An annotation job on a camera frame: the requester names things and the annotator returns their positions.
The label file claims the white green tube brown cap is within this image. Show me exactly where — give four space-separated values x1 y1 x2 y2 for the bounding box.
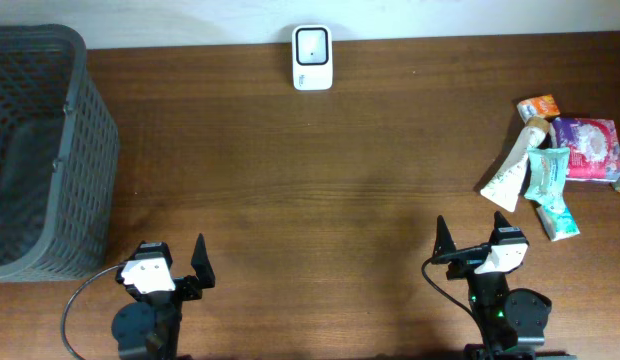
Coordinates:
480 116 550 212

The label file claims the small teal tissue pack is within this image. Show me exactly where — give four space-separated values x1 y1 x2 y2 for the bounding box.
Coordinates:
536 205 580 242

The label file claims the teal wet wipe pouch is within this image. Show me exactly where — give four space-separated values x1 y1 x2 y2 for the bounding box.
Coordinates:
524 147 570 214

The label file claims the purple white tissue pack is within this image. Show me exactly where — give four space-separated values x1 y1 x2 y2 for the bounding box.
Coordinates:
550 117 620 183

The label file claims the small orange tissue pack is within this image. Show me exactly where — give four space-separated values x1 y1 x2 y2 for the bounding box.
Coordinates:
516 94 560 123

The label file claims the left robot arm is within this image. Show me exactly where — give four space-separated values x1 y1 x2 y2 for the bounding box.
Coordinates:
111 235 216 360

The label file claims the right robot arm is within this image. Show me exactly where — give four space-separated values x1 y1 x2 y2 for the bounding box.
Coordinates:
421 211 573 360

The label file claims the grey plastic mesh basket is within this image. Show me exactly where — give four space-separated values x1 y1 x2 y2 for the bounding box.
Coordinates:
0 24 120 283

